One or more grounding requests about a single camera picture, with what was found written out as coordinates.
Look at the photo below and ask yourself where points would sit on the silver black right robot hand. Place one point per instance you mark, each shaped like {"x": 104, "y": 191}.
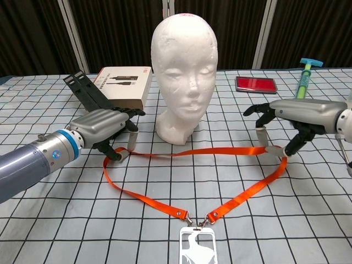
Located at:
{"x": 308, "y": 112}

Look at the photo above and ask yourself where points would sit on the red stamp pad case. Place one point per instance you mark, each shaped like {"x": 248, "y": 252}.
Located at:
{"x": 255, "y": 84}

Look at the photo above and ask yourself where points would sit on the black folding laptop stand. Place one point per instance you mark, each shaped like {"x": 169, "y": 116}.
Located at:
{"x": 85, "y": 90}

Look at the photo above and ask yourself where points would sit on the white checkered tablecloth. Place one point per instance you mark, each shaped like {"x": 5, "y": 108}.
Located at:
{"x": 55, "y": 220}

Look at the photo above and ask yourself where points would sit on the white foam mannequin head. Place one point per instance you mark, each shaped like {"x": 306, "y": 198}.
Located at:
{"x": 184, "y": 68}

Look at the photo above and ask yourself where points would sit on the white badge holder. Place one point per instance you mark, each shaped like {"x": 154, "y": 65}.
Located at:
{"x": 198, "y": 250}

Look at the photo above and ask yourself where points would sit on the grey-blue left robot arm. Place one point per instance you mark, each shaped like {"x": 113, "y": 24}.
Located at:
{"x": 27, "y": 165}

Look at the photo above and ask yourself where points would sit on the teal green toy pump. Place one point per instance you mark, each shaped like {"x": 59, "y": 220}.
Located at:
{"x": 302, "y": 85}

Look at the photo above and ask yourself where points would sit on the dark blue table cover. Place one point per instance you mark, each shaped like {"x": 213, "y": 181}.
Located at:
{"x": 3, "y": 80}

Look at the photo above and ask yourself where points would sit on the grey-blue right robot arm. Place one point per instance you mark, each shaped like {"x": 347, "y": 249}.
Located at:
{"x": 346, "y": 123}

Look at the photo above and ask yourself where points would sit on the black folding screen panel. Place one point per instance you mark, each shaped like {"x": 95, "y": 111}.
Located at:
{"x": 233, "y": 33}
{"x": 310, "y": 30}
{"x": 118, "y": 33}
{"x": 27, "y": 35}

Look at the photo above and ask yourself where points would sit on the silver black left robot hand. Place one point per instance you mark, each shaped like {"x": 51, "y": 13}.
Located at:
{"x": 101, "y": 126}

